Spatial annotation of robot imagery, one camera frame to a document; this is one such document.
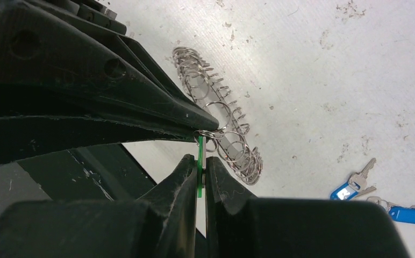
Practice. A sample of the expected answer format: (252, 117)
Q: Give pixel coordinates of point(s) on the metal disc keyring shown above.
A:
(206, 88)

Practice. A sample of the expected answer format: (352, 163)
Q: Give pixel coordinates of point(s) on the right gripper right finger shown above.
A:
(240, 224)

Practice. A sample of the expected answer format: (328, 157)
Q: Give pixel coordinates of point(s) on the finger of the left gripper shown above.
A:
(92, 65)
(24, 137)

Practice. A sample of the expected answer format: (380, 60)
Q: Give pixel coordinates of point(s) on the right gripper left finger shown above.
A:
(161, 223)

